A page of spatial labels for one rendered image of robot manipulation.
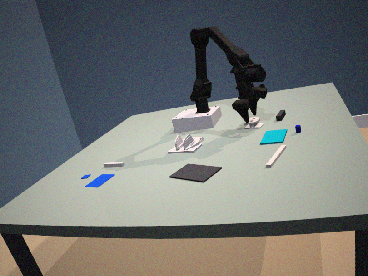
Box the pale pink flat bar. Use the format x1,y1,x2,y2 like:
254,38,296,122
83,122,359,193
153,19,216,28
266,145,286,168

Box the blue flat panel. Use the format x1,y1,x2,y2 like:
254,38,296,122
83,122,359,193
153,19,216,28
85,174,115,187

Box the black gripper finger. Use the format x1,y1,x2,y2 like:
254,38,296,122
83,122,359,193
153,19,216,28
235,106,250,123
249,98,260,116

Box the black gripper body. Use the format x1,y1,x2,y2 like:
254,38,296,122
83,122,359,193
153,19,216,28
232,82,252,110

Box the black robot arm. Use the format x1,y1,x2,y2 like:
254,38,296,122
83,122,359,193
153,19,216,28
190,26,267,114

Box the pale pink plate with two round holes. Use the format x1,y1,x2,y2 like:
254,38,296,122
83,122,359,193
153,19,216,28
244,118,260,125

